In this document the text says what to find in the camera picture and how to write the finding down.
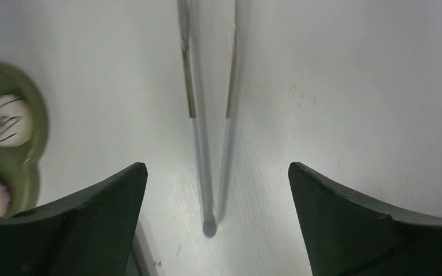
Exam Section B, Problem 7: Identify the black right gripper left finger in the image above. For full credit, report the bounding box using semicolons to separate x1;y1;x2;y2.
0;162;148;275

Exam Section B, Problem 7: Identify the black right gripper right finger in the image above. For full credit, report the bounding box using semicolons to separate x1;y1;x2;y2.
288;162;442;275

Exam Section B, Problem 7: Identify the steel tongs white handle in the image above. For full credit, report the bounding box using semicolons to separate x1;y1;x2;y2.
176;1;241;239

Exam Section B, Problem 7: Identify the green three-tier serving stand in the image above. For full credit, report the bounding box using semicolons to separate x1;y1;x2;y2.
0;62;49;217

